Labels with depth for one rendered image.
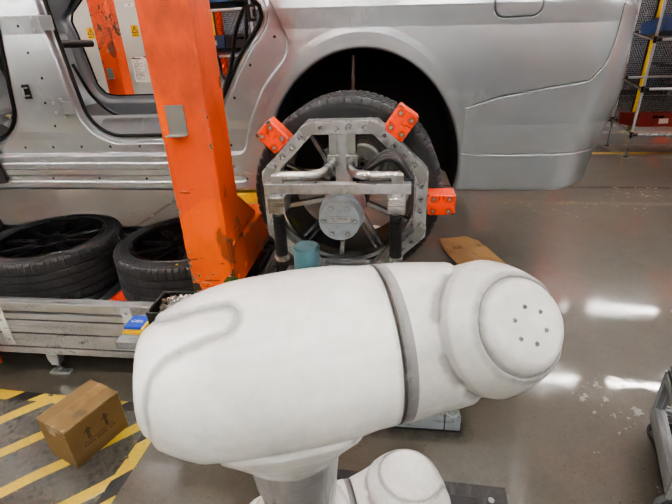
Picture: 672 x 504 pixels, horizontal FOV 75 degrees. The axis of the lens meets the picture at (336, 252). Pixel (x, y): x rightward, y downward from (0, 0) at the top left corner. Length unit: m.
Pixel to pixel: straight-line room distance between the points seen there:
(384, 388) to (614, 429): 1.76
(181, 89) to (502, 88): 1.16
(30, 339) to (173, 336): 2.08
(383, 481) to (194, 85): 1.15
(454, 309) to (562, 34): 1.68
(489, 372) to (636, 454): 1.69
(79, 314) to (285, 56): 1.37
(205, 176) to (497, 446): 1.39
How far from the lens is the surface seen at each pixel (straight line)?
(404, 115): 1.38
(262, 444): 0.33
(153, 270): 2.00
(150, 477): 1.83
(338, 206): 1.31
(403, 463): 0.88
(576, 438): 1.95
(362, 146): 1.95
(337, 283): 0.32
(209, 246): 1.59
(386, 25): 1.84
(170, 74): 1.47
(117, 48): 4.80
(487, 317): 0.30
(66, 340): 2.29
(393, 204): 1.22
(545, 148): 1.98
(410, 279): 0.33
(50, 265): 2.35
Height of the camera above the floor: 1.34
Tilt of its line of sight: 26 degrees down
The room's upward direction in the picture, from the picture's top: 2 degrees counter-clockwise
